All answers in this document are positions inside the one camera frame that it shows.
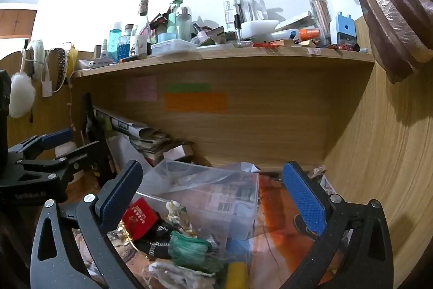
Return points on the labelled clear blister pack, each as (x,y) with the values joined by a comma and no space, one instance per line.
(233,9)

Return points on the blue liquid bottle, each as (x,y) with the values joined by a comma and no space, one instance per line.
(114,42)

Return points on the white floral scrunchie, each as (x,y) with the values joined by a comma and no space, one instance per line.
(181,219)

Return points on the green scrunchie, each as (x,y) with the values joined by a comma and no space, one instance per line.
(192,250)

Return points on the yellow hanging cloth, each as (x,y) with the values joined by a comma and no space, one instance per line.
(72,58)

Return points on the crumpled printed paper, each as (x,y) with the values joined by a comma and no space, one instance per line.
(324,184)

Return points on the red fabric pouch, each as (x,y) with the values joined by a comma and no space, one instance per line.
(140,218)

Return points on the wooden shelf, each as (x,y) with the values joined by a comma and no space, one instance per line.
(236,58)

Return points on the gold ribbon bow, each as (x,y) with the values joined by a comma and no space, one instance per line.
(124,234)

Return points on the black beaded headband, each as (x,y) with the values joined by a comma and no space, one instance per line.
(61,69)

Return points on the white paper bag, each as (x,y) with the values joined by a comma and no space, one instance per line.
(123,153)

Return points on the yellow soft cloth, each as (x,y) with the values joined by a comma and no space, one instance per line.
(236,277)

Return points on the orange sticky note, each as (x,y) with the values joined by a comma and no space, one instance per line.
(194,102)

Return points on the pink sticky note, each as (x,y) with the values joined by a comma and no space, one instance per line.
(141,89)

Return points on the white printed card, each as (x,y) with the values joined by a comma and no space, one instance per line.
(296,20)

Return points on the brown curtain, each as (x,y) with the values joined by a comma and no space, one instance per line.
(389,4)

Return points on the blue pencil sharpener box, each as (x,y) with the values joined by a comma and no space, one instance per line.
(345,30)

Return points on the clear glass bottle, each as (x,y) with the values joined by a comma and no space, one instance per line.
(143,18)

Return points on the wooden wall cabinet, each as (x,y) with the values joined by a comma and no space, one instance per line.
(17,23)

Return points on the white tube box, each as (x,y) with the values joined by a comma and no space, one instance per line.
(100,63)

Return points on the clear cylinder of brown sticks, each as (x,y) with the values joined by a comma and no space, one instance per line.
(320,18)

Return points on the clear plastic container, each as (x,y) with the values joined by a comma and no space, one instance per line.
(216,204)

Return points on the cardboard roll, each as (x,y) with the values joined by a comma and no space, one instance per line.
(97,52)

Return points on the folded newspaper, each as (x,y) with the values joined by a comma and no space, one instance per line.
(132,126)

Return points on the clear flat lidded box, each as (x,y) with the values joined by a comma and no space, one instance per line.
(174,48)

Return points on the small cardboard box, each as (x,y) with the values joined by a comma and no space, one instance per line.
(181,152)

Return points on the small white spray bottle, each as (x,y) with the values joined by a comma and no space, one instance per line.
(104,50)

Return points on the green and white cosmetic box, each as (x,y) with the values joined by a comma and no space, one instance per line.
(213,35)

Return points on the clear vial with black cap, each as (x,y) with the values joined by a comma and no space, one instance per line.
(238,31)

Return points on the white fluffy puff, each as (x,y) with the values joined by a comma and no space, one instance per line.
(21,96)

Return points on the stack of books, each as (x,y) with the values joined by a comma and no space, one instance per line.
(154,152)

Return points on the small white tag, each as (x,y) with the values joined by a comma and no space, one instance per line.
(313,52)

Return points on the red tassel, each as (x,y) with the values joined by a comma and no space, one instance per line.
(265,44)

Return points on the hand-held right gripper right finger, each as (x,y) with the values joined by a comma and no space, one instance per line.
(304,201)

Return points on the white fluffy headband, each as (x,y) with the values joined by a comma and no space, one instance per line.
(38,53)

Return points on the green sticky note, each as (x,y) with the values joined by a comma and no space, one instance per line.
(187,88)

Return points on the light blue jar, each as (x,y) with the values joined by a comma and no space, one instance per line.
(166,37)

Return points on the white lace cloth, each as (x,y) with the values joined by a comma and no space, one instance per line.
(176,277)

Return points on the orange capped tube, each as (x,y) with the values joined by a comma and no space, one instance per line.
(309,34)

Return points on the brown-capped blue bottle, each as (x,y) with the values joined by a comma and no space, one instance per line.
(125,45)

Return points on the white charger plug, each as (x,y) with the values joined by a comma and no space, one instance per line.
(47,88)

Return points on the green pump bottle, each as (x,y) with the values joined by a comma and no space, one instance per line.
(172,21)

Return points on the white cartoon mug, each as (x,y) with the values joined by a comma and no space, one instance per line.
(138,46)

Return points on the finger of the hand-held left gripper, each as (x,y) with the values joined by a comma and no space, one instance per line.
(81,153)
(55,138)

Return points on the silver-capped green bottle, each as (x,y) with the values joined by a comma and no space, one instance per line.
(184,25)

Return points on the black marker pen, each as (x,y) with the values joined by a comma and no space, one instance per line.
(133,58)

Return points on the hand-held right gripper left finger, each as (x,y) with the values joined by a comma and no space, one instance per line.
(123,187)

